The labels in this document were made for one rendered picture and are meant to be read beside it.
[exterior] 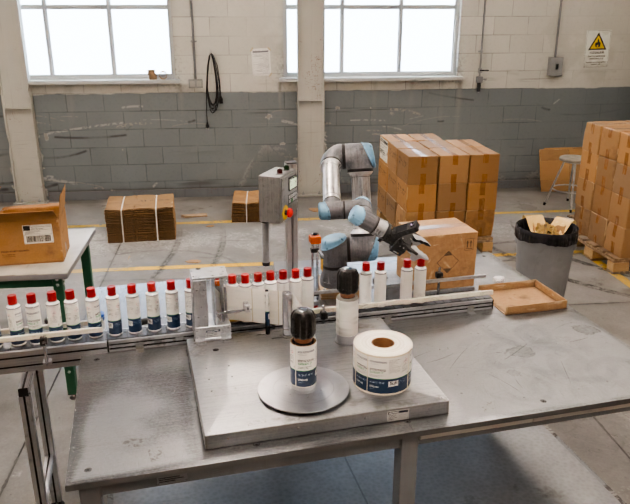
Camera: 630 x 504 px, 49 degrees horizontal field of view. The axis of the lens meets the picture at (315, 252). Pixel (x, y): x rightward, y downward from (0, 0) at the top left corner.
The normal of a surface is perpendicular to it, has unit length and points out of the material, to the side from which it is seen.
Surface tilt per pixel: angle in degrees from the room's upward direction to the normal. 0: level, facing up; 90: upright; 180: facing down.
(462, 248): 90
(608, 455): 0
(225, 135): 90
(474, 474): 1
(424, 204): 92
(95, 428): 0
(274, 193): 90
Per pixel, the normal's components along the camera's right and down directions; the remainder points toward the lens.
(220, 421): 0.00, -0.94
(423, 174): 0.15, 0.34
